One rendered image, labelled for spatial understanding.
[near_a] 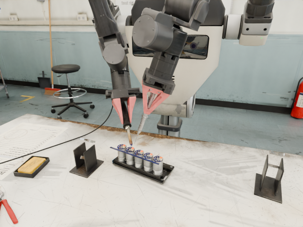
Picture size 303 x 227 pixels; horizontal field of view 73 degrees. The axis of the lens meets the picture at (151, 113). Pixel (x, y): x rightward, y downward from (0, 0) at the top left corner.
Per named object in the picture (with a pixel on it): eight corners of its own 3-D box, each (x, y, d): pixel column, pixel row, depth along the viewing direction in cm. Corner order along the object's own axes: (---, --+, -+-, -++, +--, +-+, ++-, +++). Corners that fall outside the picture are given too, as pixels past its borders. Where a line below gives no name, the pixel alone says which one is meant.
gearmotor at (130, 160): (130, 161, 59) (129, 145, 57) (137, 163, 58) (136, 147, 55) (124, 165, 57) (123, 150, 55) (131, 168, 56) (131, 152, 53)
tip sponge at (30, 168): (33, 159, 61) (31, 155, 61) (50, 161, 61) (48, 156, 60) (14, 176, 55) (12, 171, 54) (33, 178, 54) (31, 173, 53)
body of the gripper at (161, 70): (144, 84, 44) (156, 50, 41) (143, 74, 53) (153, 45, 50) (172, 93, 45) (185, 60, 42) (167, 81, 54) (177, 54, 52)
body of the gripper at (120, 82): (141, 93, 61) (138, 69, 61) (106, 96, 58) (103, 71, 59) (137, 97, 67) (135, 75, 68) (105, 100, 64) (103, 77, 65)
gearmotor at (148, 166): (146, 167, 56) (146, 151, 54) (154, 170, 55) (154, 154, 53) (141, 172, 54) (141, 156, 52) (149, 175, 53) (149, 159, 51)
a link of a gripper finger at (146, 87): (132, 113, 49) (145, 76, 45) (133, 103, 55) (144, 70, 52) (159, 121, 50) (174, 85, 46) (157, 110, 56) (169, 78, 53)
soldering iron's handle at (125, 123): (131, 128, 62) (124, 99, 70) (131, 123, 60) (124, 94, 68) (123, 129, 61) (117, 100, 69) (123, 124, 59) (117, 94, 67)
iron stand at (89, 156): (100, 176, 59) (108, 143, 61) (81, 179, 51) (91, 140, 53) (83, 171, 62) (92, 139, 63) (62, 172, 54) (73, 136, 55)
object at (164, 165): (112, 165, 58) (112, 162, 58) (127, 153, 64) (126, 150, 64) (162, 186, 51) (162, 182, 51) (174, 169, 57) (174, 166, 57)
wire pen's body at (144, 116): (142, 132, 53) (157, 93, 49) (136, 130, 53) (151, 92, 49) (142, 129, 55) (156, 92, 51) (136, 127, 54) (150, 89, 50)
